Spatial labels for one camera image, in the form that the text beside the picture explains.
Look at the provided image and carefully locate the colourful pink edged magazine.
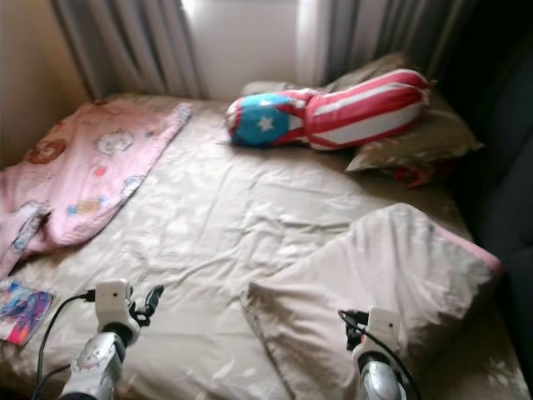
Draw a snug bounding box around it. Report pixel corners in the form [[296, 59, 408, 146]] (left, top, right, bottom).
[[0, 279, 55, 347]]

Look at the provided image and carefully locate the big beige pillow pink edge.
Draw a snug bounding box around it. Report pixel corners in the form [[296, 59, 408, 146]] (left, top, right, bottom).
[[242, 202, 503, 400]]

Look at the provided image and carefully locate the beige leaf print bed sheet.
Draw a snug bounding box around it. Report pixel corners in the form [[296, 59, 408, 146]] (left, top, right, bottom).
[[0, 92, 509, 400]]

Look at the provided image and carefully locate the pink cartoon print blanket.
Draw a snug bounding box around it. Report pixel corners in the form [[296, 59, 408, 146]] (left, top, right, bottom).
[[0, 100, 194, 280]]

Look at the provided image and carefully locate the red crumpled cloth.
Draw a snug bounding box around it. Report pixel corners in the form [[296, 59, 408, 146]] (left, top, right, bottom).
[[387, 162, 438, 188]]

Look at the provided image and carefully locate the red white striped cushion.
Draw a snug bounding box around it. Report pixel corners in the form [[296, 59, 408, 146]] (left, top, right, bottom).
[[304, 68, 434, 151]]

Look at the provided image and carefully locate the grey pleated curtain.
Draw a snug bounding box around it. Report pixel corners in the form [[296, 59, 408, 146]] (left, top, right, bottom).
[[50, 0, 205, 101], [300, 0, 480, 88]]

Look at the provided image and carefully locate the bright window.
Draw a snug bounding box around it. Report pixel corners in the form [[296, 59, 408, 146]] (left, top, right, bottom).
[[183, 0, 326, 101]]

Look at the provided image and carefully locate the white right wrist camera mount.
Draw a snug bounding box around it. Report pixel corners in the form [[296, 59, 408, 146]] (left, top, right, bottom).
[[366, 307, 402, 359]]

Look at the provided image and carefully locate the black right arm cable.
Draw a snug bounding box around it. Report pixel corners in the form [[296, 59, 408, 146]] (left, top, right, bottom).
[[338, 310, 421, 400]]

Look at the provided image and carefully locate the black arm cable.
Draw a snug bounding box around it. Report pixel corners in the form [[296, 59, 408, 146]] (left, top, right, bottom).
[[32, 289, 98, 400], [338, 310, 421, 400]]

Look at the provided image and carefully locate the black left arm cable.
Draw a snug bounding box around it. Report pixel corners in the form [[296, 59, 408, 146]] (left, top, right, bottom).
[[32, 289, 98, 400]]

